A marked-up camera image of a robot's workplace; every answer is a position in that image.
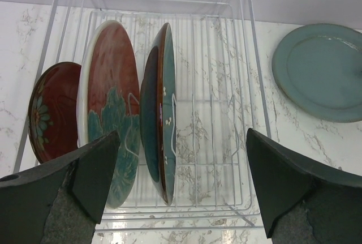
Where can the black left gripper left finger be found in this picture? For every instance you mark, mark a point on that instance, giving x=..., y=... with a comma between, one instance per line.
x=62, y=200

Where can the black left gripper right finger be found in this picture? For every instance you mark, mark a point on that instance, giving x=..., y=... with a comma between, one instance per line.
x=302, y=200

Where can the grey-green plate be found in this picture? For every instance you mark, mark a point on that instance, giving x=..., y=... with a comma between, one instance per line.
x=318, y=67

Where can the dark teal flowered plate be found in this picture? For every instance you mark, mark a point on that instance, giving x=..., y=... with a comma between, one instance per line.
x=158, y=114

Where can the small dark red plate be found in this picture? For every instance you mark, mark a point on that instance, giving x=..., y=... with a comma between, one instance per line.
x=52, y=125

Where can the red and teal plate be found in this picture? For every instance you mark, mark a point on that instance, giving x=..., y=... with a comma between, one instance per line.
x=108, y=100

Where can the white wire dish rack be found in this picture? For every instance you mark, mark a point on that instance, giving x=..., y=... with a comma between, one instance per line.
x=219, y=97

